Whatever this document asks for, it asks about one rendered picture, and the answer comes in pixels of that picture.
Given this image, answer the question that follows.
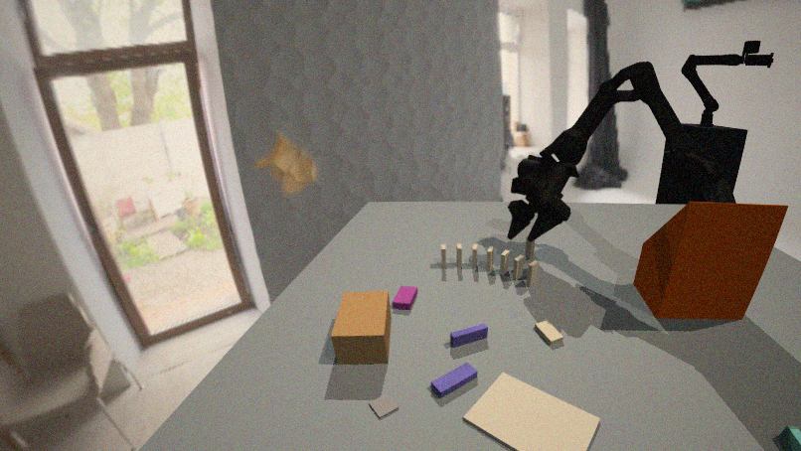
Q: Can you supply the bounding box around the purple rectangular block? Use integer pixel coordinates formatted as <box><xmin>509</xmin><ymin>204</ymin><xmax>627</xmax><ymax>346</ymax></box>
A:
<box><xmin>450</xmin><ymin>324</ymin><xmax>488</xmax><ymax>348</ymax></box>
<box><xmin>430</xmin><ymin>363</ymin><xmax>477</xmax><ymax>398</ymax></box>

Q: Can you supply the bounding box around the magenta rectangular block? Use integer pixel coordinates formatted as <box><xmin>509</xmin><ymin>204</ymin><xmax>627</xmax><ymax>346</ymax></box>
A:
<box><xmin>393</xmin><ymin>286</ymin><xmax>417</xmax><ymax>310</ymax></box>

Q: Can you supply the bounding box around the beige flat rectangular panel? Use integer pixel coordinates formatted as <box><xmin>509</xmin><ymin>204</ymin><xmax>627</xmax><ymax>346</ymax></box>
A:
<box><xmin>463</xmin><ymin>373</ymin><xmax>600</xmax><ymax>451</ymax></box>

